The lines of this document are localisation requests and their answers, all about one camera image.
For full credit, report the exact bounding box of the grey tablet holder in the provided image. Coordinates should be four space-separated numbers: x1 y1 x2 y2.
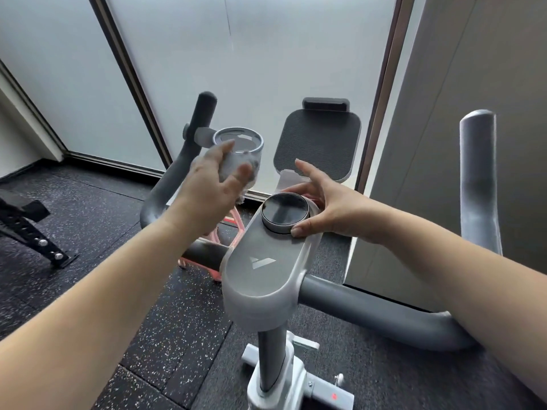
271 97 362 195

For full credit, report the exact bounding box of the person's left forearm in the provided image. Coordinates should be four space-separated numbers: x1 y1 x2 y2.
0 211 214 410

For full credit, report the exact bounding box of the person's left hand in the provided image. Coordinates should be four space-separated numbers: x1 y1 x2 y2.
173 139 254 242

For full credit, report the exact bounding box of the white exercise bike frame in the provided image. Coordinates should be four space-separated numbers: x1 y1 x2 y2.
240 330 356 410

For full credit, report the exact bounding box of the person's right hand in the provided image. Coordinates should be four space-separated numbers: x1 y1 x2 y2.
282 159 386 247

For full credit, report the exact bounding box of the grey bike cup holder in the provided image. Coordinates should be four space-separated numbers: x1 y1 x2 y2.
194 126 265 189

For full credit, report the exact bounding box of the white cleaning cloth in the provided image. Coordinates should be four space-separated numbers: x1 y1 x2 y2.
219 150 262 206

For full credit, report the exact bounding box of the grey bike handlebar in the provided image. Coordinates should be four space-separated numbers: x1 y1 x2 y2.
140 91 505 352

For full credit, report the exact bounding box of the round black console knob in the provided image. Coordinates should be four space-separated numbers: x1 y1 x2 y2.
260 192 311 235

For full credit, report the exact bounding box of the grey white bike console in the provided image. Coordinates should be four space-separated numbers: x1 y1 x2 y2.
219 194 324 334

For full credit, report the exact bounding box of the brown window frame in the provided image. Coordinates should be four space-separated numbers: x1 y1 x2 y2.
0 0 418 198

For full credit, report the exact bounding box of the person's right forearm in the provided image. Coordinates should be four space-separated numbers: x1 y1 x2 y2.
375 200 547 399

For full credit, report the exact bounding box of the grey handlebar stem post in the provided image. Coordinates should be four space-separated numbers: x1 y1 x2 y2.
256 325 288 394

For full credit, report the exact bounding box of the pink metal frame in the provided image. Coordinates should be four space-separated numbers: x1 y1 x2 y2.
177 207 247 283

